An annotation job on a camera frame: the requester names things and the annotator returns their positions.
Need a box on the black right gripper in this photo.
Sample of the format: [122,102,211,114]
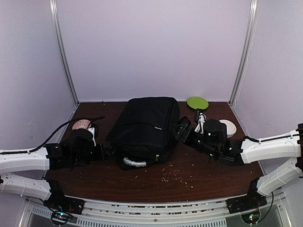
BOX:
[170,124,218,160]

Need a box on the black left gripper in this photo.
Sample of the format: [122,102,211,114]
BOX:
[71,140,117,166]

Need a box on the black student backpack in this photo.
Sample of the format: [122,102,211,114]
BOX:
[106,97,190,170]

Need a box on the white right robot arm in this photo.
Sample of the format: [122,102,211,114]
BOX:
[173,118,303,209]

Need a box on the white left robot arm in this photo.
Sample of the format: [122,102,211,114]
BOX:
[0,127,113,210]

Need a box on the green plate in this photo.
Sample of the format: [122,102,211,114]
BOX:
[187,96,209,110]

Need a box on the white bowl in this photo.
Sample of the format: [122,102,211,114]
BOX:
[219,119,237,138]

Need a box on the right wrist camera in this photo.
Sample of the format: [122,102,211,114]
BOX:
[194,109,206,134]

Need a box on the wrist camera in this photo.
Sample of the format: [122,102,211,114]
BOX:
[87,123,99,146]
[194,109,206,134]

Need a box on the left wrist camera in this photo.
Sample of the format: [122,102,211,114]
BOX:
[87,123,99,146]

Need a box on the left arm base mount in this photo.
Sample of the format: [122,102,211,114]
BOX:
[44,196,85,215]

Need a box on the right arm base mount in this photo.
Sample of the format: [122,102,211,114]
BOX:
[226,195,267,214]

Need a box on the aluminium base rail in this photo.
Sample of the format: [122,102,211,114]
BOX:
[23,185,285,227]

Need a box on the right aluminium frame post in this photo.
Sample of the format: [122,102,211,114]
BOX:
[229,0,259,107]

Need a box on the aluminium frame post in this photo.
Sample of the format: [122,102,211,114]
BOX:
[229,0,259,107]
[49,0,79,105]

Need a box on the left aluminium frame post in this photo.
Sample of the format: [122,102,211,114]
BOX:
[49,0,79,105]

